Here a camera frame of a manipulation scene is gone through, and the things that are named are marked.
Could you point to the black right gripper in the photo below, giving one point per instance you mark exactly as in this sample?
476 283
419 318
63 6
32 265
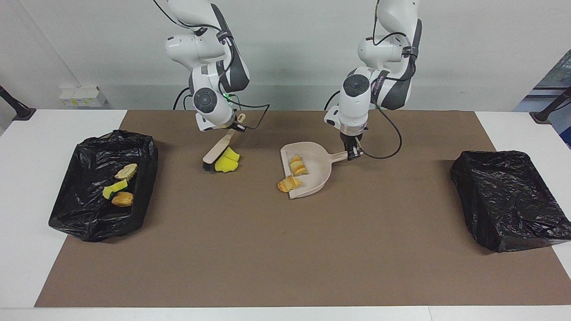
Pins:
229 125

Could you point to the pale bread piece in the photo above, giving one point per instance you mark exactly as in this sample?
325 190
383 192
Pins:
298 166

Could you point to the yellow sponge piece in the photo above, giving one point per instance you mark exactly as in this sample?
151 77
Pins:
225 166
232 154

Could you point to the white wall socket box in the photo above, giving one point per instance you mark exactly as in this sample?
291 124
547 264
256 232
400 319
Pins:
82 96

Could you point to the beige hand brush black bristles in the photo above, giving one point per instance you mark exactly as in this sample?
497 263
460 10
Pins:
218 149

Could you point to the brown table mat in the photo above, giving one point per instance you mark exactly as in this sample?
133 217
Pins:
285 267

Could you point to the black bag lined bin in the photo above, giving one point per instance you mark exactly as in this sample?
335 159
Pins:
508 200
80 214

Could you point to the brown oval bread roll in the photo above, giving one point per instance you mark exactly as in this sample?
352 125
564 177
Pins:
123 199

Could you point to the black stand foot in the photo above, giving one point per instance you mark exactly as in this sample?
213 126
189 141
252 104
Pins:
20 111
546 113

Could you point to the notched yellow sponge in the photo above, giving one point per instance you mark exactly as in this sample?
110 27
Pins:
114 190

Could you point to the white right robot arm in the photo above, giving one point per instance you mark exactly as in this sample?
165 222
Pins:
207 102

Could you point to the small striped croissant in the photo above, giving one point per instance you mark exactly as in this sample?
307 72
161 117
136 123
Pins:
127 171

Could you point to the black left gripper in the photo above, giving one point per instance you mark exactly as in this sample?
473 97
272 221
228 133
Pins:
352 138

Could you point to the beige plastic dustpan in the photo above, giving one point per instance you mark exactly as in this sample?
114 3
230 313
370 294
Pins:
319 171

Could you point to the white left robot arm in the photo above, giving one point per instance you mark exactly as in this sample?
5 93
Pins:
354 107

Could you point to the large striped croissant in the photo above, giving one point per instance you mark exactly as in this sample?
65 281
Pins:
289 183

